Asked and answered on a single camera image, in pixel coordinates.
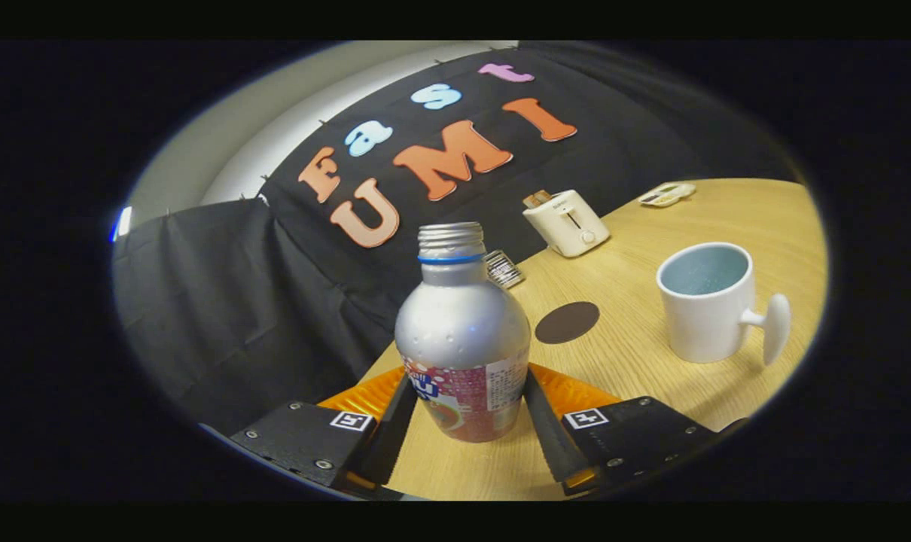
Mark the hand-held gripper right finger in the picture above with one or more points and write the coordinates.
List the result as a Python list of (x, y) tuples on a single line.
[(549, 436)]

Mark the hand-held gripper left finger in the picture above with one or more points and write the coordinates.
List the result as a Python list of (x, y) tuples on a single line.
[(391, 436)]

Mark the dark brown round coaster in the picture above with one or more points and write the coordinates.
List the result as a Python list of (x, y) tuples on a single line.
[(567, 322)]

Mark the silver juice bottle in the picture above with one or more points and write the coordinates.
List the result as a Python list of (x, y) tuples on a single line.
[(463, 324)]

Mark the white cup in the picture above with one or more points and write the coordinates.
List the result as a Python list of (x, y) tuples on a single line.
[(700, 324)]

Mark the wooden table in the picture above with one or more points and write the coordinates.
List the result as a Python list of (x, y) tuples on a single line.
[(651, 406)]

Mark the black backdrop cloth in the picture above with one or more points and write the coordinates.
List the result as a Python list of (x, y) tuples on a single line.
[(260, 301)]

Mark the white toaster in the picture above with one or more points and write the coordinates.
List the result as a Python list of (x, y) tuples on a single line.
[(568, 226)]

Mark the toasted bread slice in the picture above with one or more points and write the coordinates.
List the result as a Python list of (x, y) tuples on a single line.
[(543, 196), (531, 202)]

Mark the white divided condiment dish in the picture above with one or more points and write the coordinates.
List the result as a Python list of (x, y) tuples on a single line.
[(666, 194)]

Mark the narrow ceiling strip light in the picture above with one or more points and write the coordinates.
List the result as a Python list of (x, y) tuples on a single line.
[(122, 223)]

